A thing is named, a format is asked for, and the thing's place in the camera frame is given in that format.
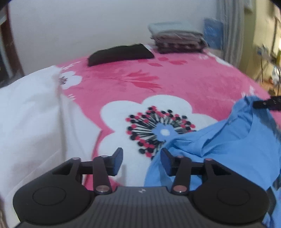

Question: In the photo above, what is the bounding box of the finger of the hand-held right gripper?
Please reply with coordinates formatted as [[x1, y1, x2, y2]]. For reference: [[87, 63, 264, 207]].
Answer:
[[252, 96, 281, 110]]

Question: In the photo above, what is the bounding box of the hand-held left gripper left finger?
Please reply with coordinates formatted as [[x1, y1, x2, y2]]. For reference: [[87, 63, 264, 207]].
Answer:
[[52, 147, 124, 196]]

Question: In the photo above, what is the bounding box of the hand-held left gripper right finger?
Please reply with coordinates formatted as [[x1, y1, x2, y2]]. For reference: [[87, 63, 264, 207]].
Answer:
[[160, 147, 231, 195]]

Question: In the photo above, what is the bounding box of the blue t-shirt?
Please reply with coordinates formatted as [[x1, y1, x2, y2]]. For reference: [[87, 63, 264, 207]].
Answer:
[[144, 95, 281, 228]]

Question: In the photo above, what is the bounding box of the grey curtain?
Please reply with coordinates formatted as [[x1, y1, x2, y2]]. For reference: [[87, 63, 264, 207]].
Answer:
[[216, 0, 255, 66]]

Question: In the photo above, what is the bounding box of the pink floral blanket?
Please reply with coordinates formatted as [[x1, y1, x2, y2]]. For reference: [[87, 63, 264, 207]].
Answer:
[[55, 43, 273, 187]]

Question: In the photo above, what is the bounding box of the blue water bottle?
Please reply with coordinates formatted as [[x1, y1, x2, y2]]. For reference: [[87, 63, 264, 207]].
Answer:
[[203, 19, 224, 48]]

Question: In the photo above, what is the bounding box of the white garment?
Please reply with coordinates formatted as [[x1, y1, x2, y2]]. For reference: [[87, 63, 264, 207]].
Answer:
[[0, 66, 103, 224]]

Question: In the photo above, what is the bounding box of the black folded garment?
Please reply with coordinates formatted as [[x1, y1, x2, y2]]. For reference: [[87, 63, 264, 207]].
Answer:
[[88, 43, 155, 67]]

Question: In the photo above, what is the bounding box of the grey folded cloth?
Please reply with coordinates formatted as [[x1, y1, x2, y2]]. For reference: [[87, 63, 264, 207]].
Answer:
[[148, 21, 199, 35]]

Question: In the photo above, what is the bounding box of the brown wooden door frame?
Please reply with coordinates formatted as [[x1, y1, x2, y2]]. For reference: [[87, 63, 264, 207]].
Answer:
[[0, 4, 25, 78]]

